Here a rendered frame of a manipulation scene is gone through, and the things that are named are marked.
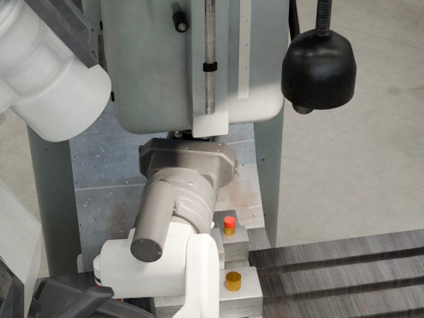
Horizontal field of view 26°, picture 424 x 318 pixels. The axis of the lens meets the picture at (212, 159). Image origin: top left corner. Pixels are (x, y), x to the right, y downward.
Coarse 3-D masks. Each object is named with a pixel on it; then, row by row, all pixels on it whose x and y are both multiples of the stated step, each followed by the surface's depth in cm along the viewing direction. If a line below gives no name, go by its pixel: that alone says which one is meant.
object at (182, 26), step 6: (174, 6) 95; (174, 12) 94; (180, 12) 94; (174, 18) 93; (180, 18) 93; (186, 18) 93; (174, 24) 93; (180, 24) 92; (186, 24) 92; (180, 30) 93; (186, 30) 93
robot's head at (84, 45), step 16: (0, 0) 57; (16, 0) 58; (32, 0) 57; (64, 0) 61; (0, 16) 57; (48, 16) 58; (64, 16) 61; (80, 16) 62; (64, 32) 59; (80, 32) 62; (96, 32) 63; (80, 48) 60; (96, 48) 62; (96, 64) 61
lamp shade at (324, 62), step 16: (304, 32) 88; (288, 48) 88; (304, 48) 86; (320, 48) 86; (336, 48) 86; (288, 64) 87; (304, 64) 86; (320, 64) 85; (336, 64) 86; (352, 64) 87; (288, 80) 88; (304, 80) 86; (320, 80) 86; (336, 80) 86; (352, 80) 87; (288, 96) 89; (304, 96) 87; (320, 96) 87; (336, 96) 87; (352, 96) 89
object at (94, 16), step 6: (84, 0) 116; (90, 0) 115; (96, 0) 115; (84, 6) 117; (90, 6) 116; (96, 6) 116; (84, 12) 118; (90, 12) 116; (96, 12) 116; (90, 18) 117; (96, 18) 117; (96, 24) 117; (102, 30) 118
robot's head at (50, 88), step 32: (0, 32) 57; (32, 32) 59; (0, 64) 59; (32, 64) 60; (64, 64) 61; (0, 96) 61; (32, 96) 61; (64, 96) 62; (96, 96) 63; (32, 128) 64; (64, 128) 63
